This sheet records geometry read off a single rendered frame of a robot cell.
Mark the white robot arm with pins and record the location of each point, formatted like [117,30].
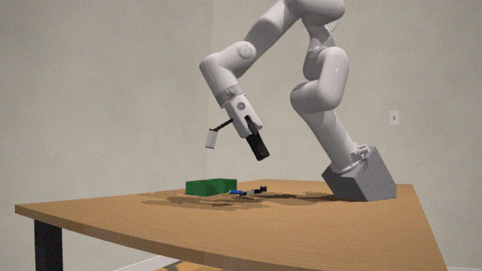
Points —
[319,94]

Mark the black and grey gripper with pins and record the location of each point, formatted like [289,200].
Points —
[246,121]

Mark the green rack of bins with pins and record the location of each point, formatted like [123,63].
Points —
[217,186]

